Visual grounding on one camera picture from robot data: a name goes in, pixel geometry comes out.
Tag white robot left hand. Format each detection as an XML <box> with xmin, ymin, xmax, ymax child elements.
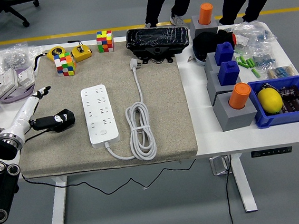
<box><xmin>3</xmin><ymin>84</ymin><xmax>72</xmax><ymax>149</ymax></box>

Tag black power adapter plug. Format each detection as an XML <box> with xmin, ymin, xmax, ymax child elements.
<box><xmin>50</xmin><ymin>108</ymin><xmax>77</xmax><ymax>133</ymax></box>

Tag white power strip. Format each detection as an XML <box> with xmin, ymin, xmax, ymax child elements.
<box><xmin>80</xmin><ymin>83</ymin><xmax>121</xmax><ymax>150</ymax></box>

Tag thin black adapter cord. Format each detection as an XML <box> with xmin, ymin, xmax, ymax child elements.
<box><xmin>17</xmin><ymin>115</ymin><xmax>199</xmax><ymax>203</ymax></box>

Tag purple plastic tray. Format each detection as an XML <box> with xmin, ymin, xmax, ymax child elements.
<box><xmin>0</xmin><ymin>65</ymin><xmax>38</xmax><ymax>105</ymax></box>

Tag clear bag of screws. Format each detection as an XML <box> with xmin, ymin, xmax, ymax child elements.
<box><xmin>0</xmin><ymin>42</ymin><xmax>32</xmax><ymax>71</ymax></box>

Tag multicolour puzzle cube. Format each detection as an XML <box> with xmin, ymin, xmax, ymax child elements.
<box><xmin>95</xmin><ymin>29</ymin><xmax>115</xmax><ymax>54</ymax></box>
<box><xmin>53</xmin><ymin>51</ymin><xmax>78</xmax><ymax>78</ymax></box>

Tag round yellow tape measure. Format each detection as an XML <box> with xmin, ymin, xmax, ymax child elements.
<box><xmin>32</xmin><ymin>45</ymin><xmax>67</xmax><ymax>76</ymax></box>

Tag square yellow tape measure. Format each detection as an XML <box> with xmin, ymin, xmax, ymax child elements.
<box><xmin>67</xmin><ymin>38</ymin><xmax>94</xmax><ymax>63</ymax></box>

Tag white table leg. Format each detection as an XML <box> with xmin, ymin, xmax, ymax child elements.
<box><xmin>229</xmin><ymin>151</ymin><xmax>259</xmax><ymax>214</ymax></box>
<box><xmin>44</xmin><ymin>174</ymin><xmax>72</xmax><ymax>224</ymax></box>

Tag black office chair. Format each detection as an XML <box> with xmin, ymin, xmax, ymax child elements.
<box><xmin>0</xmin><ymin>0</ymin><xmax>43</xmax><ymax>37</ymax></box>

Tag grey-brown fabric mat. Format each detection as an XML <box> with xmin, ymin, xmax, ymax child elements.
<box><xmin>8</xmin><ymin>35</ymin><xmax>199</xmax><ymax>180</ymax></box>

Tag black plastic-wrapped tray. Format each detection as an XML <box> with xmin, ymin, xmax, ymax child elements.
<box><xmin>124</xmin><ymin>23</ymin><xmax>191</xmax><ymax>60</ymax></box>

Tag grey block with square hole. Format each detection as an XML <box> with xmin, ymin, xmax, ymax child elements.
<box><xmin>202</xmin><ymin>51</ymin><xmax>224</xmax><ymax>80</ymax></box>
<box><xmin>205</xmin><ymin>67</ymin><xmax>245</xmax><ymax>107</ymax></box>

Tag grey block with round hole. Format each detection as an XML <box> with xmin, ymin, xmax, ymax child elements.
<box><xmin>187</xmin><ymin>13</ymin><xmax>219</xmax><ymax>38</ymax></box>
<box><xmin>211</xmin><ymin>89</ymin><xmax>259</xmax><ymax>133</ymax></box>

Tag black cap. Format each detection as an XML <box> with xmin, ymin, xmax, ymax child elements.
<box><xmin>191</xmin><ymin>30</ymin><xmax>224</xmax><ymax>67</ymax></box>

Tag silver box under table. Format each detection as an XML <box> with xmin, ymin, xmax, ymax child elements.
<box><xmin>209</xmin><ymin>154</ymin><xmax>233</xmax><ymax>177</ymax></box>

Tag orange cylinder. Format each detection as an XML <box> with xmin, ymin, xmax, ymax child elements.
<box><xmin>197</xmin><ymin>2</ymin><xmax>215</xmax><ymax>26</ymax></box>
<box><xmin>226</xmin><ymin>81</ymin><xmax>254</xmax><ymax>111</ymax></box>

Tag blue square peg block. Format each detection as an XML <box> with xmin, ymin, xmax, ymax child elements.
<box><xmin>213</xmin><ymin>41</ymin><xmax>236</xmax><ymax>66</ymax></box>
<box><xmin>216</xmin><ymin>60</ymin><xmax>242</xmax><ymax>87</ymax></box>

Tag black fabric bundle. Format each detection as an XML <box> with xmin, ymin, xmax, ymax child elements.
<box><xmin>216</xmin><ymin>28</ymin><xmax>237</xmax><ymax>50</ymax></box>

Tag small clear bag blue parts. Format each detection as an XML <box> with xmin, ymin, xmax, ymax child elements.
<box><xmin>249</xmin><ymin>49</ymin><xmax>278</xmax><ymax>71</ymax></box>

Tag large clear component bag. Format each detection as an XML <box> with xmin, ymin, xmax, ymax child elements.
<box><xmin>232</xmin><ymin>18</ymin><xmax>278</xmax><ymax>54</ymax></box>

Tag yellow lemon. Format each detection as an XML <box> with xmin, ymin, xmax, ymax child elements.
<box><xmin>256</xmin><ymin>86</ymin><xmax>284</xmax><ymax>116</ymax></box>

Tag black table control panel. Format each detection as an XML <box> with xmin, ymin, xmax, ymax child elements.
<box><xmin>250</xmin><ymin>145</ymin><xmax>293</xmax><ymax>158</ymax></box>

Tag clear bag of resistors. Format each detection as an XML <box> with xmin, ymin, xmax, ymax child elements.
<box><xmin>265</xmin><ymin>63</ymin><xmax>299</xmax><ymax>81</ymax></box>

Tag blue plastic bin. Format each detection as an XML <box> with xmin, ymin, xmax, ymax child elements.
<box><xmin>247</xmin><ymin>75</ymin><xmax>299</xmax><ymax>131</ymax></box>

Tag dark capacitor pile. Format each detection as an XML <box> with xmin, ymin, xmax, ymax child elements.
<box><xmin>278</xmin><ymin>84</ymin><xmax>299</xmax><ymax>115</ymax></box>

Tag white wall socket box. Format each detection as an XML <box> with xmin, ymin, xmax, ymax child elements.
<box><xmin>15</xmin><ymin>66</ymin><xmax>36</xmax><ymax>91</ymax></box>
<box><xmin>0</xmin><ymin>68</ymin><xmax>19</xmax><ymax>97</ymax></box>

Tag white power strip cord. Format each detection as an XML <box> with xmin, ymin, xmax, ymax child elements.
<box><xmin>96</xmin><ymin>55</ymin><xmax>159</xmax><ymax>165</ymax></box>

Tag black mounting bracket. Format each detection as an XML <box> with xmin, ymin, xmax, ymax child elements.
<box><xmin>132</xmin><ymin>44</ymin><xmax>178</xmax><ymax>67</ymax></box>

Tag black floor cable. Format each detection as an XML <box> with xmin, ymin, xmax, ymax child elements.
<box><xmin>222</xmin><ymin>154</ymin><xmax>239</xmax><ymax>224</ymax></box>

